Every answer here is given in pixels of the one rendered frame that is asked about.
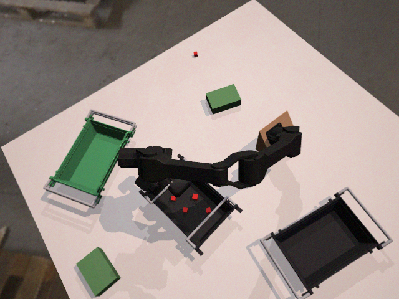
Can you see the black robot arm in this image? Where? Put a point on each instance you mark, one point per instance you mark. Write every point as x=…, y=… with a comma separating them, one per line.
x=156, y=164

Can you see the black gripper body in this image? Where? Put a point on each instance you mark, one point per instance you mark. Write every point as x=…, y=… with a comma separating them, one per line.
x=177, y=187

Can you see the green rectangular block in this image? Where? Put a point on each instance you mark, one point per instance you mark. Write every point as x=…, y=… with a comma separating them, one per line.
x=223, y=99
x=98, y=271

